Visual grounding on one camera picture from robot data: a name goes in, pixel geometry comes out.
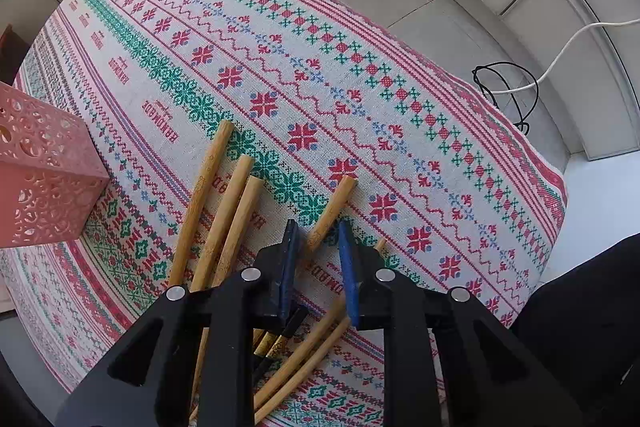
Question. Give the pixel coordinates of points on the patterned embroidered tablecloth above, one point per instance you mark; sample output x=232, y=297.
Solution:
x=455, y=214

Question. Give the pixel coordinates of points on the black gold-tipped chopstick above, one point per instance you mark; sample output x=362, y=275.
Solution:
x=262, y=349
x=296, y=319

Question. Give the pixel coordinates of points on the pink perforated utensil holder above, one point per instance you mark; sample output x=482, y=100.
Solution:
x=51, y=175

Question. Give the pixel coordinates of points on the bamboo chopstick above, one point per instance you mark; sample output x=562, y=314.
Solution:
x=222, y=222
x=209, y=167
x=238, y=227
x=266, y=264
x=198, y=371
x=289, y=366
x=302, y=372

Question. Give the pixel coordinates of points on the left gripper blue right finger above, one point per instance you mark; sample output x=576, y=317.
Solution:
x=351, y=270

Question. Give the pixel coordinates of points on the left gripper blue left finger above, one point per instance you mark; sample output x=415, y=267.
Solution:
x=288, y=254

